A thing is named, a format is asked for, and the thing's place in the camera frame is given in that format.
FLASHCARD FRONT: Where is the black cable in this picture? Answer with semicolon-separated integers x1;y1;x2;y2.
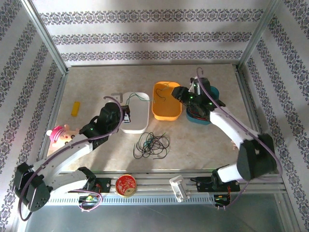
133;131;170;160
154;83;171;104

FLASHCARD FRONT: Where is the green cable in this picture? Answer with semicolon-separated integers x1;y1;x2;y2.
125;92;152;107
142;132;167;148

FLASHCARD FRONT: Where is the teal plastic bin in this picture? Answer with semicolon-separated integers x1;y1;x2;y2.
185;86;220;126

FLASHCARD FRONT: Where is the orange plastic bin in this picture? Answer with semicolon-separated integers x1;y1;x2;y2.
151;81;183;121

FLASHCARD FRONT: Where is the white plastic bin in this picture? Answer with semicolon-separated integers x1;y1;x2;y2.
120;91;150;134

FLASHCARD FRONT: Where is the small yellow block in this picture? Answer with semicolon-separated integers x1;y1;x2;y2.
70;101;81;117

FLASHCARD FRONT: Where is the pink plush toy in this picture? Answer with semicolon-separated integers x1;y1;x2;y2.
46;124;82;149

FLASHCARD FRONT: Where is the red round tin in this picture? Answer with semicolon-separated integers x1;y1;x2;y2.
115;174;137;198

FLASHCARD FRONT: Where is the slotted metal strip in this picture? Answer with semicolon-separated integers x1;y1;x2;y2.
30;195;217;206

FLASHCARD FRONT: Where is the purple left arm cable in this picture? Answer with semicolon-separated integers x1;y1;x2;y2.
18;96;124;222

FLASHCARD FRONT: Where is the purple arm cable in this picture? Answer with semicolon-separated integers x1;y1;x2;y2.
18;96;124;222
196;67;283;211

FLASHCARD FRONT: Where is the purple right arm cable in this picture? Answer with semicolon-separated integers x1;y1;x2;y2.
196;67;283;211

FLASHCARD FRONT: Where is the aluminium table side rail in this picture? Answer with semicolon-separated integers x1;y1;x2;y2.
28;72;70;176
235;65;284;176

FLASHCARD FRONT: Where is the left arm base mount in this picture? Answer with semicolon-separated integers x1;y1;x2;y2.
84;177;112;194

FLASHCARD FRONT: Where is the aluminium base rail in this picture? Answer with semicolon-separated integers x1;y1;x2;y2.
23;169;288;194

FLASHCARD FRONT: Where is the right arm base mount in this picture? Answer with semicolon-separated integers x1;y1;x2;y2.
190;176;241;193

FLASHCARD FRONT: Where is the white plastic bracket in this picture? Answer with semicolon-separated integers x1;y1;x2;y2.
169;175;191;203

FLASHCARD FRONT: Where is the aluminium frame post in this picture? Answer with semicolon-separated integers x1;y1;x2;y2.
239;0;283;66
20;0;68;75

